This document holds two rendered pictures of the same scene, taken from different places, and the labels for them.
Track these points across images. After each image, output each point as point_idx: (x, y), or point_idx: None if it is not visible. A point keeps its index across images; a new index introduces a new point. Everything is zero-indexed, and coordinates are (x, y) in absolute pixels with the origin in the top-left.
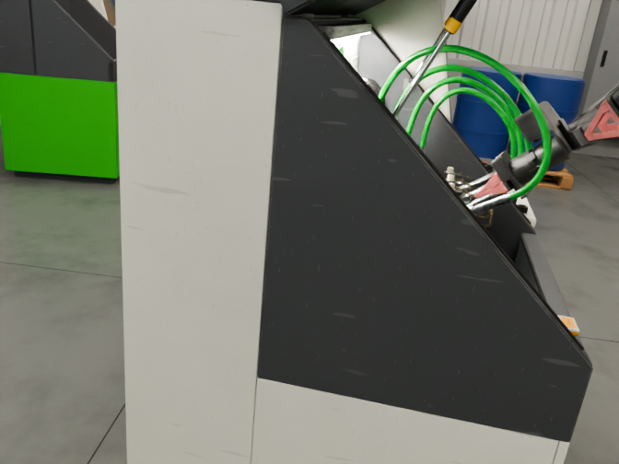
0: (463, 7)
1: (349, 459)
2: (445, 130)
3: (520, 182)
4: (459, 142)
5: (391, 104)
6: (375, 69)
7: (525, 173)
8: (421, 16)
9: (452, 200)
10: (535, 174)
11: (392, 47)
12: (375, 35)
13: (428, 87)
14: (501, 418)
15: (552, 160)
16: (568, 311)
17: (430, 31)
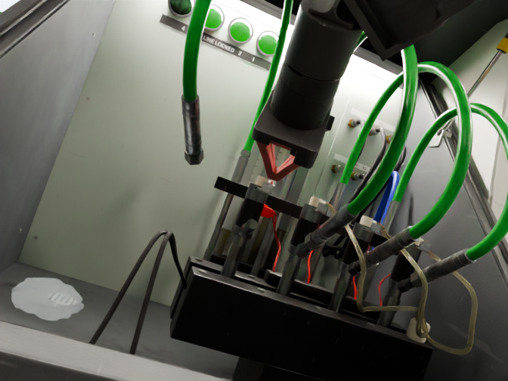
0: None
1: None
2: (460, 198)
3: (274, 114)
4: (474, 217)
5: (415, 167)
6: (413, 128)
7: (275, 89)
8: (488, 60)
9: (13, 4)
10: (283, 85)
11: (450, 107)
12: (425, 91)
13: (475, 147)
14: None
15: (292, 38)
16: (51, 361)
17: (494, 74)
